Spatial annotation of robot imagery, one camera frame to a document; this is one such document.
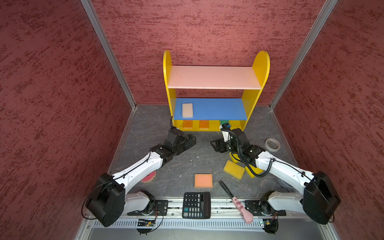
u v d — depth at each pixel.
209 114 0.92
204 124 1.10
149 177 0.81
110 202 0.40
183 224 0.77
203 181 0.81
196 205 0.73
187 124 1.06
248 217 0.71
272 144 0.98
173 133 0.64
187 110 0.98
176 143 0.65
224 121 1.07
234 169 0.84
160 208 0.74
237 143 0.62
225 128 0.73
